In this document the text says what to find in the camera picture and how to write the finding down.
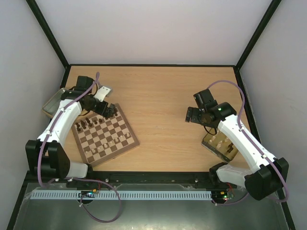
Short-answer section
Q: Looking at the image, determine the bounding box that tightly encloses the wooden chess board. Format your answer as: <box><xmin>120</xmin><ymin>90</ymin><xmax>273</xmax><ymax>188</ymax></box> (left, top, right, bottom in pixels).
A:
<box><xmin>71</xmin><ymin>103</ymin><xmax>140</xmax><ymax>167</ymax></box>

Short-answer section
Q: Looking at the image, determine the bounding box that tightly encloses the gold metal tin tray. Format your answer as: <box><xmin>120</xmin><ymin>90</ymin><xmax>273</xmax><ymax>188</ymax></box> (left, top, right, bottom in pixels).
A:
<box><xmin>201</xmin><ymin>132</ymin><xmax>239</xmax><ymax>163</ymax></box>

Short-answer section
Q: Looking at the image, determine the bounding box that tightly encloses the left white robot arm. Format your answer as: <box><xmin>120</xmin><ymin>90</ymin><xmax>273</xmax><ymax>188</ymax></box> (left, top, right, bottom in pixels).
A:
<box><xmin>25</xmin><ymin>72</ymin><xmax>117</xmax><ymax>187</ymax></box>

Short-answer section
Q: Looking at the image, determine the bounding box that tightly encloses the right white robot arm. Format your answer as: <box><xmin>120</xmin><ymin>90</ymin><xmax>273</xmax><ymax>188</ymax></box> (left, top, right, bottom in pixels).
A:
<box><xmin>186</xmin><ymin>89</ymin><xmax>289</xmax><ymax>200</ymax></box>

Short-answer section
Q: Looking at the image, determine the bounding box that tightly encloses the silver metal tin lid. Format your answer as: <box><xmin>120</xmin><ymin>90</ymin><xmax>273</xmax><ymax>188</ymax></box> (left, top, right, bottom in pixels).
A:
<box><xmin>42</xmin><ymin>88</ymin><xmax>67</xmax><ymax>118</ymax></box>

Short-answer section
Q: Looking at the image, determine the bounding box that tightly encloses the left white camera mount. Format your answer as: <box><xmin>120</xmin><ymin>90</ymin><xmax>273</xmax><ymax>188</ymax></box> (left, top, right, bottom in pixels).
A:
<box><xmin>94</xmin><ymin>86</ymin><xmax>113</xmax><ymax>102</ymax></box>

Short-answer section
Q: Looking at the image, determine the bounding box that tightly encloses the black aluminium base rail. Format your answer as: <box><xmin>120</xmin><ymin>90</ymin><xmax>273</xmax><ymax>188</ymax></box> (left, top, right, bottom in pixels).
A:
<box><xmin>24</xmin><ymin>170</ymin><xmax>240</xmax><ymax>190</ymax></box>

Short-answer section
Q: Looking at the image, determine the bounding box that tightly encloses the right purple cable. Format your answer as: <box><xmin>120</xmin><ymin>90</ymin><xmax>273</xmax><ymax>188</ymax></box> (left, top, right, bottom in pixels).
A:
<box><xmin>206</xmin><ymin>80</ymin><xmax>288</xmax><ymax>206</ymax></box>

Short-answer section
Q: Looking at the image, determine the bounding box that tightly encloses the purple cable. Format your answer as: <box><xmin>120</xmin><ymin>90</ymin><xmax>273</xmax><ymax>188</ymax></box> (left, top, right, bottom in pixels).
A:
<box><xmin>37</xmin><ymin>71</ymin><xmax>122</xmax><ymax>223</ymax></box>
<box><xmin>206</xmin><ymin>80</ymin><xmax>288</xmax><ymax>206</ymax></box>

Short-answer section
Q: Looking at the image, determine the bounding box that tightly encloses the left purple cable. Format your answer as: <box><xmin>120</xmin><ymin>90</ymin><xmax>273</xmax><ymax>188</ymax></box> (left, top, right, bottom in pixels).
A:
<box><xmin>37</xmin><ymin>71</ymin><xmax>122</xmax><ymax>223</ymax></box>

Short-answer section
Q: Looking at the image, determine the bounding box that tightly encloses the left black frame post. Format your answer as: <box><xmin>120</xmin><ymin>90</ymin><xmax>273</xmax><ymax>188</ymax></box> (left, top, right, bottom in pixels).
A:
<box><xmin>26</xmin><ymin>0</ymin><xmax>69</xmax><ymax>69</ymax></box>

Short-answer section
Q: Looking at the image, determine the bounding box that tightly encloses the black frame post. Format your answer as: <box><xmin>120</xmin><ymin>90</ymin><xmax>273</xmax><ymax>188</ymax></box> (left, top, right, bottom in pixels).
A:
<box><xmin>26</xmin><ymin>0</ymin><xmax>69</xmax><ymax>69</ymax></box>
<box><xmin>234</xmin><ymin>0</ymin><xmax>282</xmax><ymax>72</ymax></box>

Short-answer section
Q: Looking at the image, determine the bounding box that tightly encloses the grey slotted cable duct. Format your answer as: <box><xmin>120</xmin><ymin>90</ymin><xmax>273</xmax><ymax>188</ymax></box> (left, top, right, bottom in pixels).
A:
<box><xmin>30</xmin><ymin>190</ymin><xmax>212</xmax><ymax>201</ymax></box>

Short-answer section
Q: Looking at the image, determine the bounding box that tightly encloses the right black frame post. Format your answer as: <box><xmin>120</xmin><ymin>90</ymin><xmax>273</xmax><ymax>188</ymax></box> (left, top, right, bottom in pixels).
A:
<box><xmin>234</xmin><ymin>0</ymin><xmax>282</xmax><ymax>72</ymax></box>

